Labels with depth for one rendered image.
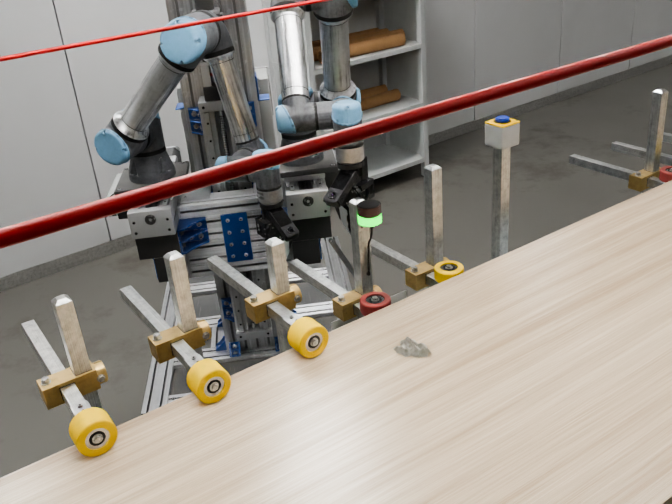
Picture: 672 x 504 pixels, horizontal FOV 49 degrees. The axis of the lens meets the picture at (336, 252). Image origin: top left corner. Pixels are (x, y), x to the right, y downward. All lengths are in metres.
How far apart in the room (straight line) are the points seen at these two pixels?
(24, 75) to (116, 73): 0.48
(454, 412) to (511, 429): 0.12
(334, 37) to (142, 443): 1.28
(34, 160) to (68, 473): 2.90
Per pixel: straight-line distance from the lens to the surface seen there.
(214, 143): 2.54
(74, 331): 1.64
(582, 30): 6.86
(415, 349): 1.67
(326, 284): 2.06
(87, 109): 4.30
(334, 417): 1.52
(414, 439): 1.46
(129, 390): 3.32
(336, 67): 2.31
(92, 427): 1.52
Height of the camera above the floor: 1.86
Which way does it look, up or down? 27 degrees down
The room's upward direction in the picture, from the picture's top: 5 degrees counter-clockwise
